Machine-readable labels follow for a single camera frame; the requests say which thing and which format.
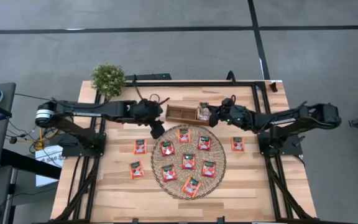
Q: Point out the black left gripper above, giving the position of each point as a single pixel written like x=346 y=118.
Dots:
x=148 y=112

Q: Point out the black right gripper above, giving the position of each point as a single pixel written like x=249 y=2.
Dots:
x=238 y=116

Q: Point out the beige tea packet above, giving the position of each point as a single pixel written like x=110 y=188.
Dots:
x=203 y=113

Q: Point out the red strawberry tea packet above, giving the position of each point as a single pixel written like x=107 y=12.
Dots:
x=167 y=148
x=168 y=173
x=209 y=169
x=188 y=161
x=204 y=143

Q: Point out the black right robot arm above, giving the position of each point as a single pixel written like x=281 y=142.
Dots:
x=291 y=119

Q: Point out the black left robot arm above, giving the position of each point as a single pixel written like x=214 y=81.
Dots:
x=104 y=109

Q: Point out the wooden compartment tea box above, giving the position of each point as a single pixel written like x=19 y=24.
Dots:
x=179 y=113

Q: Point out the round woven straw placemat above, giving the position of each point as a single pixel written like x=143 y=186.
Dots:
x=217 y=155

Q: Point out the black power device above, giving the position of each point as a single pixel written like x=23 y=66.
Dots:
x=149 y=76

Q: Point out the black clip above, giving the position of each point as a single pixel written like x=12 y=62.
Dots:
x=273 y=87

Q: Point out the green potted plant black pot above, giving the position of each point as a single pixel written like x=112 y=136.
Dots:
x=108 y=79

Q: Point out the white paper sheet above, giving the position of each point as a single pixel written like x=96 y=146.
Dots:
x=45 y=179

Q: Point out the black desk bar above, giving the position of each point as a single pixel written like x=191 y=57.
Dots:
x=30 y=163

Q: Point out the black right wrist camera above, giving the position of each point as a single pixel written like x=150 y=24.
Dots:
x=227 y=102

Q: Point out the black aluminium table frame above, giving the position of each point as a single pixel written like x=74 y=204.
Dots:
x=197 y=84

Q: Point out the black frame bracket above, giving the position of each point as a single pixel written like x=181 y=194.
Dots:
x=134 y=77
x=231 y=76

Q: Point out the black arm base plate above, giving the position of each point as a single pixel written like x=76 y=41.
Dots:
x=76 y=151
x=292 y=151

